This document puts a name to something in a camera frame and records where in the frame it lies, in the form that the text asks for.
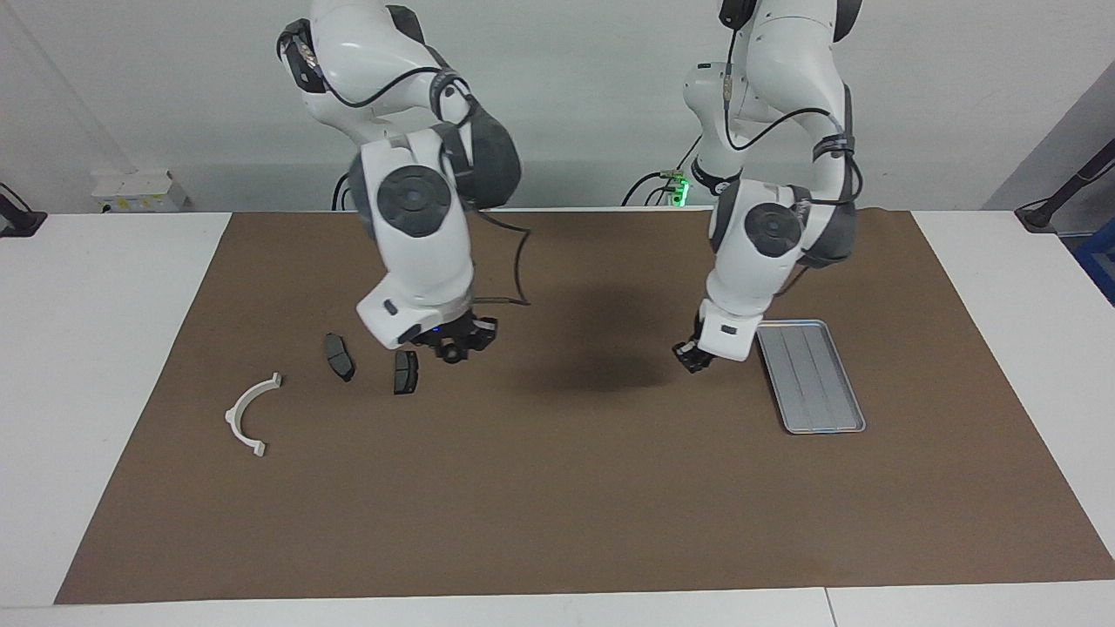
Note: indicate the large black bearing gear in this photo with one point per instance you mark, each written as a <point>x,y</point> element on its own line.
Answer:
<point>452,353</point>

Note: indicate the dark grey rectangular brake pad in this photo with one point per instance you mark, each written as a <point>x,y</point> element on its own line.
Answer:
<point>405,373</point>

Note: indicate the brown table mat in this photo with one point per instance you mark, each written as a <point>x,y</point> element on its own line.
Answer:
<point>557,488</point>

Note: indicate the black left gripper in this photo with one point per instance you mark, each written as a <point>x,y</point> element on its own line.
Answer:
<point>694,344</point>

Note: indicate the black clamp mount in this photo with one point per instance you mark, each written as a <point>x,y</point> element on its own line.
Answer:
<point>17,225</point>

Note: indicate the dark grey curved brake pad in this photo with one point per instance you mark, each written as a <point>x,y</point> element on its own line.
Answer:
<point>339,357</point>

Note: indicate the silver metal tray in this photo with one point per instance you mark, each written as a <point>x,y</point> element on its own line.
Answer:
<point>814,383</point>

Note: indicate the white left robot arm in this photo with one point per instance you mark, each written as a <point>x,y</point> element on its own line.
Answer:
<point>749,261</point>

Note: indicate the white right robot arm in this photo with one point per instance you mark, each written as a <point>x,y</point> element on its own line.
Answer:
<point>418,261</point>

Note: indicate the white curved plastic bracket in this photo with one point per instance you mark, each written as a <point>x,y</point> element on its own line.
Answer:
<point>233,416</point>

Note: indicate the black clamp with rod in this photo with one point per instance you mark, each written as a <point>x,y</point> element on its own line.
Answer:
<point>1037,216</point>

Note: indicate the white socket box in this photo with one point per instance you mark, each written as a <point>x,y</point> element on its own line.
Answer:
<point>131,187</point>

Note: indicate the blue crate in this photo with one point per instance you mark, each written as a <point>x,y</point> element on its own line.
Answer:
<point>1099,266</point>

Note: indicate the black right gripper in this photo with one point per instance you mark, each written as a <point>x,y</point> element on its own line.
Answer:
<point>457,331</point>

